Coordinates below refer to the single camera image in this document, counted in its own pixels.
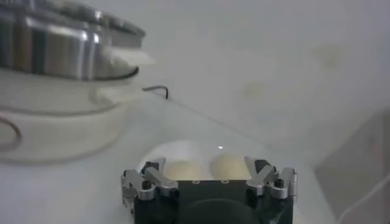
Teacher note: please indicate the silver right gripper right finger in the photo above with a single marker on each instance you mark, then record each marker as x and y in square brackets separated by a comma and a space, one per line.
[262, 179]

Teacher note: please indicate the cream electric cooker base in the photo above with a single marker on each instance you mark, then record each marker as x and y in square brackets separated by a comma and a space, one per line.
[61, 131]

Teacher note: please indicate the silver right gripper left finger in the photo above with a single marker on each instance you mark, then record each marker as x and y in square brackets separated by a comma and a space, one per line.
[158, 179]

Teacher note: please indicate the stainless steel steamer basket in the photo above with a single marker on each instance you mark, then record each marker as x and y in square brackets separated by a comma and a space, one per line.
[58, 45]

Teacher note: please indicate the white round plate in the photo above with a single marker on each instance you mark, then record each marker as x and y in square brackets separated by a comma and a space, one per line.
[189, 149]

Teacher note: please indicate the white steamed baozi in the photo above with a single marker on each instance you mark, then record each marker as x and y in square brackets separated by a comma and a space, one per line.
[228, 165]
[184, 170]

